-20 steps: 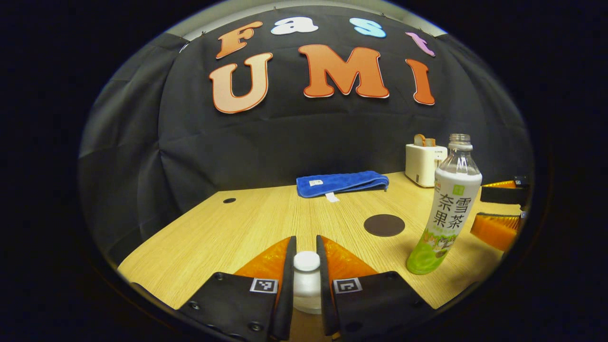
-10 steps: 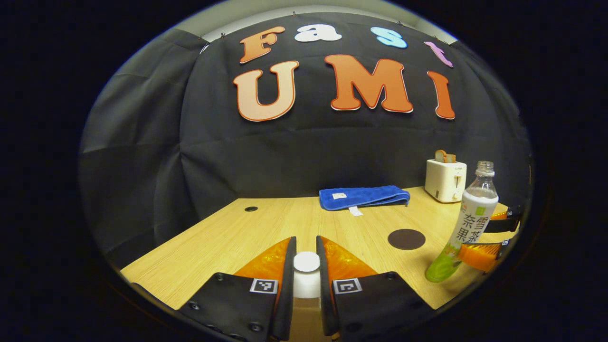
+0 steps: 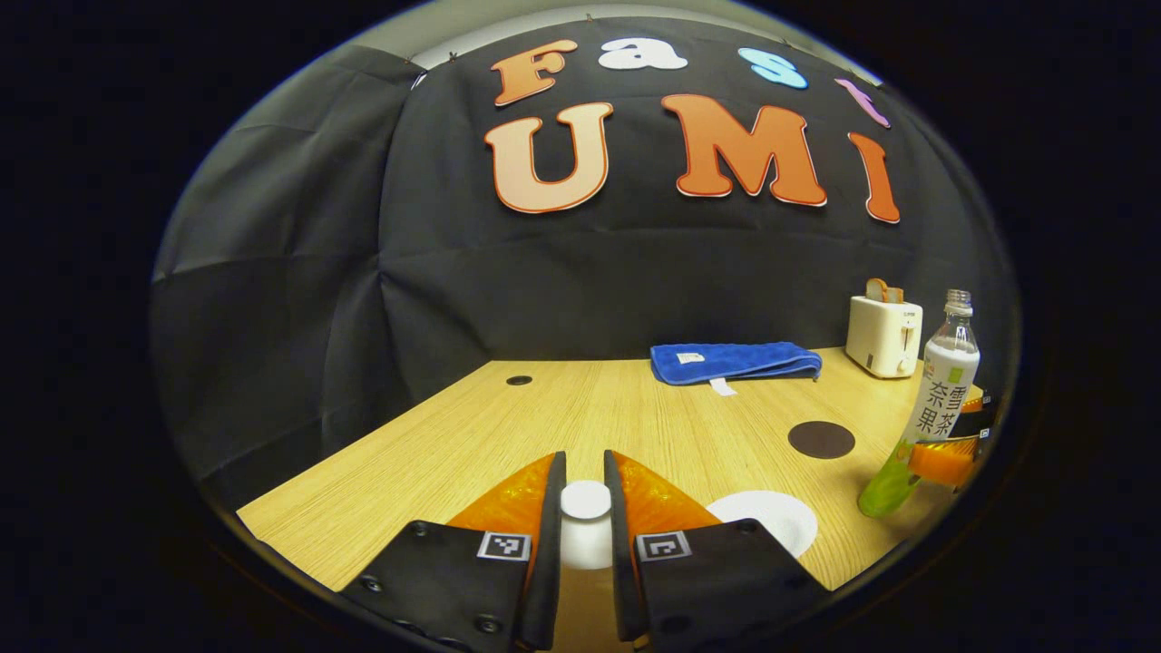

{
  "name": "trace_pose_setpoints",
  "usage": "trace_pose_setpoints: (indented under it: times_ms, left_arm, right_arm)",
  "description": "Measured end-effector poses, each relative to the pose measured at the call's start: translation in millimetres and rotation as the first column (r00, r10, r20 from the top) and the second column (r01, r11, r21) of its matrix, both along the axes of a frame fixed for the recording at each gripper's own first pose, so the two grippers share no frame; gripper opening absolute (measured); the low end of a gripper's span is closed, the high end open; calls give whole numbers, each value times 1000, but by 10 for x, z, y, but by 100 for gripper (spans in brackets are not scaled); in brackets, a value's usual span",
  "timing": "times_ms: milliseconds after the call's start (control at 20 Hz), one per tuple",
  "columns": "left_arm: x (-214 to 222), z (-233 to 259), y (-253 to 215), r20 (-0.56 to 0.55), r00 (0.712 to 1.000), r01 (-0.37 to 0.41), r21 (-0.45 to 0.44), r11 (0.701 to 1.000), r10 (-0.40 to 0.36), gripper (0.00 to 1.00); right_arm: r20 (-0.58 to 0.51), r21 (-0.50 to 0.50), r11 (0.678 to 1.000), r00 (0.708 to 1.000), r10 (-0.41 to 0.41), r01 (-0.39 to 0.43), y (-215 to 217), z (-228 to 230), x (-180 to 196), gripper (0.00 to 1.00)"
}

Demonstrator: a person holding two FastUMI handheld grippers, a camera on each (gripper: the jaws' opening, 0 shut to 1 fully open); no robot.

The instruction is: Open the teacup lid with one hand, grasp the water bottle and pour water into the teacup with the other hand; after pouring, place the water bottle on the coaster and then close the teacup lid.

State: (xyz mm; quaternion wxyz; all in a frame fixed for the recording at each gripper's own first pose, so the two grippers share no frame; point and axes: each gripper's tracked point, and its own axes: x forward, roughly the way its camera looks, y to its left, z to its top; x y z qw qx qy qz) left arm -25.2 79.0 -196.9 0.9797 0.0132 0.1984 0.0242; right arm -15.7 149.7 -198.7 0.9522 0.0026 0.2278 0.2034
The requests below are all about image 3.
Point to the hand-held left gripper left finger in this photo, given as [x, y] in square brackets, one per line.
[551, 562]

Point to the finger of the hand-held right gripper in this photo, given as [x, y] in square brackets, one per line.
[943, 462]
[975, 422]

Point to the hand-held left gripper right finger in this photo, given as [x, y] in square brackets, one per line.
[621, 580]

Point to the clear plastic water bottle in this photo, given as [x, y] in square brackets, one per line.
[948, 381]

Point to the white teacup lid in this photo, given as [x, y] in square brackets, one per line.
[585, 501]

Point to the dark brown round coaster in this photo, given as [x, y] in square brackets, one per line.
[821, 439]

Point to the white teacup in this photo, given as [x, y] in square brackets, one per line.
[771, 521]

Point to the white toaster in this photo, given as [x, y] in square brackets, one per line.
[880, 340]

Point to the toasted bread slices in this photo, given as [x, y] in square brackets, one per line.
[882, 291]

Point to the blue folded towel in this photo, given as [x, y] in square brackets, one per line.
[735, 360]

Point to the black backdrop cloth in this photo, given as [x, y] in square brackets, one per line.
[363, 272]

